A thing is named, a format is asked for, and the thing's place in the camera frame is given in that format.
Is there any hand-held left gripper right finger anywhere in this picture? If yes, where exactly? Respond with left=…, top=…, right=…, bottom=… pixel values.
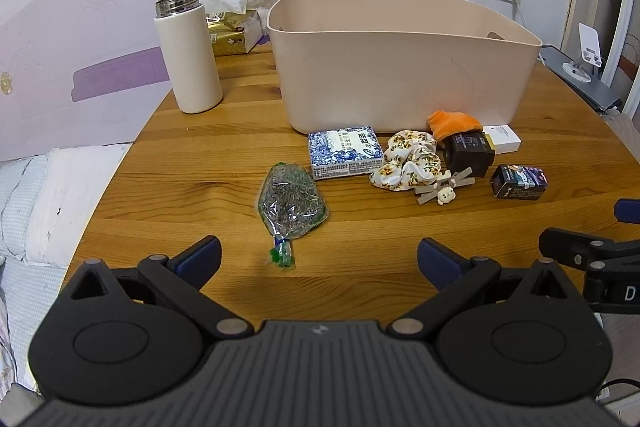
left=390, top=238, right=581, bottom=339

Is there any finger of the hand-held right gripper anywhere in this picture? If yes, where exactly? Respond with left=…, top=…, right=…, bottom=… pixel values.
left=614, top=198, right=640, bottom=224
left=539, top=228, right=640, bottom=276

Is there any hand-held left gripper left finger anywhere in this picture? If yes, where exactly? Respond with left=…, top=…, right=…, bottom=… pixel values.
left=60, top=235, right=254, bottom=339

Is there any bear hair clip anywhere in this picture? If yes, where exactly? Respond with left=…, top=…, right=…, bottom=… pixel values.
left=414, top=167, right=475, bottom=206

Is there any dark blue small box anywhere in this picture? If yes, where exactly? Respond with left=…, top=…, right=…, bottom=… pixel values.
left=490, top=164, right=549, bottom=200

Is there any floral fabric scrunchie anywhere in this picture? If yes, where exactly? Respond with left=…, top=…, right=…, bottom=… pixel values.
left=369, top=131, right=443, bottom=192

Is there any clear bag of dried herbs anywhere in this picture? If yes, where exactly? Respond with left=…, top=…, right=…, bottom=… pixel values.
left=257, top=162, right=331, bottom=271

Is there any black cube box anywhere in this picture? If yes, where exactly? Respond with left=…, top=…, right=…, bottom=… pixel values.
left=443, top=132, right=496, bottom=178

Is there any white small box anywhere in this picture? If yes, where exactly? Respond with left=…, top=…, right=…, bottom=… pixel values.
left=482, top=124, right=522, bottom=154

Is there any grey laptop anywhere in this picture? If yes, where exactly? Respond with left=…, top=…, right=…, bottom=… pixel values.
left=539, top=46, right=624, bottom=112

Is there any orange cloth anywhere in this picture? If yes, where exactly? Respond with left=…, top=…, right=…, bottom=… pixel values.
left=427, top=110, right=483, bottom=142

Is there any white pillow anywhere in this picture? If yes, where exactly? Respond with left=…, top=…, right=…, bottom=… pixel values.
left=22, top=143, right=133, bottom=266

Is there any blue white patterned box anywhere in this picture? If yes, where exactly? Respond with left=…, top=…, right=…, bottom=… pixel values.
left=307, top=125, right=385, bottom=181

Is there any white phone stand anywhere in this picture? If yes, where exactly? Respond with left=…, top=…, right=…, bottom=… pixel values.
left=562, top=23, right=604, bottom=82

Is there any light blue quilt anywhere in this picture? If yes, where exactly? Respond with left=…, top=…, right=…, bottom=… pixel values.
left=0, top=154, right=76, bottom=395

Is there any beige plastic storage bin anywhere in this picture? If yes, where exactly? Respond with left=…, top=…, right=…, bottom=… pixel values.
left=266, top=0, right=543, bottom=136

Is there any white thermos bottle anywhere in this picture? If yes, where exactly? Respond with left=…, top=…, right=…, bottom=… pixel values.
left=153, top=0, right=224, bottom=114

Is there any gold tissue box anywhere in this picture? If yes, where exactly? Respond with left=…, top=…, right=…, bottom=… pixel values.
left=206, top=9, right=264, bottom=56

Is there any pink purple headboard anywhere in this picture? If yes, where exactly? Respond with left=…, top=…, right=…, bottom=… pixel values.
left=0, top=0, right=174, bottom=164

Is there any black cable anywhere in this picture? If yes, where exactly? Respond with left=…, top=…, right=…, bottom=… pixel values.
left=596, top=378, right=640, bottom=404

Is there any white plug with cable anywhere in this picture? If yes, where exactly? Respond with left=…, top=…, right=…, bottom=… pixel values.
left=508, top=0, right=532, bottom=31

